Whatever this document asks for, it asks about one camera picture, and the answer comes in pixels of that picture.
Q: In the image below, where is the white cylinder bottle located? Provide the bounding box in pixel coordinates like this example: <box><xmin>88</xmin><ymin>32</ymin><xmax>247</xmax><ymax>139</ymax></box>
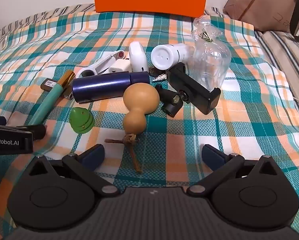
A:
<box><xmin>151</xmin><ymin>43</ymin><xmax>194</xmax><ymax>71</ymax></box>

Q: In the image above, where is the black phone holder clamp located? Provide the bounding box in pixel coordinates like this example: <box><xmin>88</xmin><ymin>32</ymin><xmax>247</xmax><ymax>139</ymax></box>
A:
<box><xmin>154</xmin><ymin>62</ymin><xmax>222</xmax><ymax>117</ymax></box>

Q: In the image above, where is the clear plastic bag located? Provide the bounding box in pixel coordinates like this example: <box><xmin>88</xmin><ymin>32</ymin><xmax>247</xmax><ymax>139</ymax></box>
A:
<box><xmin>191</xmin><ymin>15</ymin><xmax>232</xmax><ymax>91</ymax></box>

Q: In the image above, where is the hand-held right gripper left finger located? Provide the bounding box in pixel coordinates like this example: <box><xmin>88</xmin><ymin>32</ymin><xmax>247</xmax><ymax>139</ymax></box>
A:
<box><xmin>29</xmin><ymin>144</ymin><xmax>121</xmax><ymax>198</ymax></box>

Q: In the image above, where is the dark blue cylinder bottle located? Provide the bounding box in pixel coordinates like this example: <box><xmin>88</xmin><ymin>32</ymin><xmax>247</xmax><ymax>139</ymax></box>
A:
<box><xmin>72</xmin><ymin>71</ymin><xmax>150</xmax><ymax>104</ymax></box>

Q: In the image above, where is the white ring handle tool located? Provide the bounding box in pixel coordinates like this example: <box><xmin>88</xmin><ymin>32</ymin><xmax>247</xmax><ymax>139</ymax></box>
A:
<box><xmin>76</xmin><ymin>51</ymin><xmax>129</xmax><ymax>78</ymax></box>

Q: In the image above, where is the white charger adapter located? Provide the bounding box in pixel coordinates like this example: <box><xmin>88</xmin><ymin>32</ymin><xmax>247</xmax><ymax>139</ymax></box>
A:
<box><xmin>107</xmin><ymin>59</ymin><xmax>131</xmax><ymax>74</ymax></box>

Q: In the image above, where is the brown lighter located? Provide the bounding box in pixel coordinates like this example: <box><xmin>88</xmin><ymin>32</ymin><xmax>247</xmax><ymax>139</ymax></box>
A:
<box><xmin>40</xmin><ymin>79</ymin><xmax>59</xmax><ymax>91</ymax></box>

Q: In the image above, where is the tan gourd with tassel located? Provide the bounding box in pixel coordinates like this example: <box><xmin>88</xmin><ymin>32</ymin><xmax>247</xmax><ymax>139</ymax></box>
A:
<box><xmin>105</xmin><ymin>83</ymin><xmax>160</xmax><ymax>174</ymax></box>

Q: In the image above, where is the brown paper bag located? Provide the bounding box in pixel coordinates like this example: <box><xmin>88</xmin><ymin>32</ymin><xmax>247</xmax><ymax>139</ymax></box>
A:
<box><xmin>223</xmin><ymin>0</ymin><xmax>299</xmax><ymax>34</ymax></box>

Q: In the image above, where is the green dome toy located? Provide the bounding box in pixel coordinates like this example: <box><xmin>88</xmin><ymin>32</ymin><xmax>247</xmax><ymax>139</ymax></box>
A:
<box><xmin>69</xmin><ymin>107</ymin><xmax>95</xmax><ymax>134</ymax></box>

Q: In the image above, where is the teal tube with gold cap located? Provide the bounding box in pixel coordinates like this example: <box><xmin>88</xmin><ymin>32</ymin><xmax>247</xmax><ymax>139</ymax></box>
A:
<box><xmin>27</xmin><ymin>70</ymin><xmax>76</xmax><ymax>128</ymax></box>

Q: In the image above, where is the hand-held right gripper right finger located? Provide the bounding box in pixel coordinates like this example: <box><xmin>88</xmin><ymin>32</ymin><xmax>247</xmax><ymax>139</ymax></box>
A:
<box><xmin>186</xmin><ymin>144</ymin><xmax>278</xmax><ymax>198</ymax></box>

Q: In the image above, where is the white oval device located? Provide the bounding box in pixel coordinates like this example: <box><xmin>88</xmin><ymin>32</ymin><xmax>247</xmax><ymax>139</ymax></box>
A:
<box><xmin>129</xmin><ymin>41</ymin><xmax>149</xmax><ymax>73</ymax></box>

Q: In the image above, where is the striped bedsheet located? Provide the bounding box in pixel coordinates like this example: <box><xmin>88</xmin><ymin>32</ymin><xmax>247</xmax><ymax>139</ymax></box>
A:
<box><xmin>0</xmin><ymin>4</ymin><xmax>299</xmax><ymax>130</ymax></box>

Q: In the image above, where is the teal orange plaid blanket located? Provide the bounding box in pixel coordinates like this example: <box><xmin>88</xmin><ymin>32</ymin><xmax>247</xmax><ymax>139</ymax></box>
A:
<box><xmin>0</xmin><ymin>4</ymin><xmax>299</xmax><ymax>233</ymax></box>

